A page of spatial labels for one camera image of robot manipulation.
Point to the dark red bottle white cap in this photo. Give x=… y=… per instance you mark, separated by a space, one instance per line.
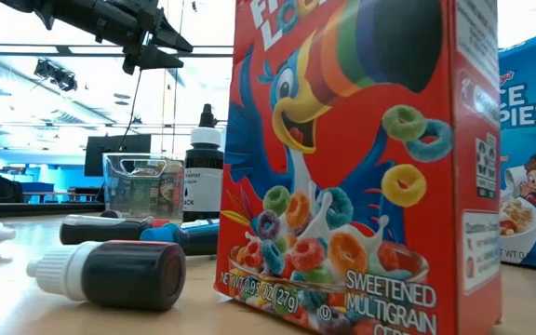
x=128 y=274

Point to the black dropper bottle white label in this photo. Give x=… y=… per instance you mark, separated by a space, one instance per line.
x=203 y=186

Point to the red Froot Loops cereal box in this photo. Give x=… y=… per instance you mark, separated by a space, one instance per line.
x=342 y=139

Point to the black ceiling mounted device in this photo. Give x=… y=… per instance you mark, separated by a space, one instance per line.
x=58 y=76

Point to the black monitor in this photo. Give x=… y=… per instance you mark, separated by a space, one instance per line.
x=119 y=144

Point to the blue food colouring tube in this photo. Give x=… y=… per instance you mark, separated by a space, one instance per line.
x=193 y=239

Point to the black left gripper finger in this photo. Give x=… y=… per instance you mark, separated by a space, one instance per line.
x=170 y=39
x=151 y=58

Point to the blue Rice Krispies cereal box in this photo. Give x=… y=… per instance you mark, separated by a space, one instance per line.
x=533 y=116

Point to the clear plastic bin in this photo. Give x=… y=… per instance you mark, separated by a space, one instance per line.
x=119 y=200

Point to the black tube red cap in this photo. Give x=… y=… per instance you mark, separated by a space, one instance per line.
x=105 y=231

